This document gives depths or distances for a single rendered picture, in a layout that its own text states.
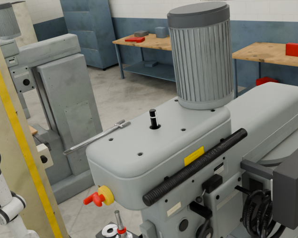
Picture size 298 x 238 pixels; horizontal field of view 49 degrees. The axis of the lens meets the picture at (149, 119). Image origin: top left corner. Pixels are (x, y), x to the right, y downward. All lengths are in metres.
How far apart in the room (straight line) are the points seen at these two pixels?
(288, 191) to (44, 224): 2.42
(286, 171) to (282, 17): 4.58
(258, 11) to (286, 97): 4.29
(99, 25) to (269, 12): 4.23
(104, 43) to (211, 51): 7.43
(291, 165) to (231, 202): 0.31
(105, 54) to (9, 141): 5.99
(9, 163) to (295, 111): 2.09
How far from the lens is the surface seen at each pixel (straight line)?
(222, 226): 1.35
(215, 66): 1.08
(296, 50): 4.90
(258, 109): 1.41
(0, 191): 1.62
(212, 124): 1.06
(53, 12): 10.76
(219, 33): 1.06
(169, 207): 1.05
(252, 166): 1.28
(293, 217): 1.18
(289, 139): 1.59
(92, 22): 8.24
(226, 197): 1.29
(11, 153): 2.77
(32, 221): 3.10
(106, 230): 1.84
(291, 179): 1.09
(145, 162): 0.90
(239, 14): 5.97
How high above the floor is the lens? 2.37
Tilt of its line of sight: 26 degrees down
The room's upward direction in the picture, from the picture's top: 10 degrees counter-clockwise
